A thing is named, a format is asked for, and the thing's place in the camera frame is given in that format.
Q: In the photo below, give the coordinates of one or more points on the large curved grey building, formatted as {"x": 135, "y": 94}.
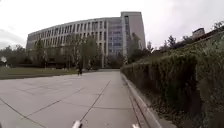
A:
{"x": 110, "y": 33}

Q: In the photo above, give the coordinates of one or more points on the person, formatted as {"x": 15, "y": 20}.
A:
{"x": 79, "y": 69}

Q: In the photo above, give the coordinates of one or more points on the row of trees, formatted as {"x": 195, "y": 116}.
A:
{"x": 66, "y": 53}

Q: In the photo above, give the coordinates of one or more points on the grey stone kerb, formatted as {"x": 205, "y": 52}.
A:
{"x": 143, "y": 105}

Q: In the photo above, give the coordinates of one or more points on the grey paved plaza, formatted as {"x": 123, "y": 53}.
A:
{"x": 66, "y": 96}

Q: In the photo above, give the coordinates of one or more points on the robot's own part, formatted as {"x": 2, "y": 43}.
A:
{"x": 76, "y": 124}
{"x": 135, "y": 126}

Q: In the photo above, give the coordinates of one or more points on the green hedge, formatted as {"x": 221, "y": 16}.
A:
{"x": 186, "y": 73}

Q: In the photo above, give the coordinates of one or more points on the grass lawn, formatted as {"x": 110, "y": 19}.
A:
{"x": 30, "y": 71}

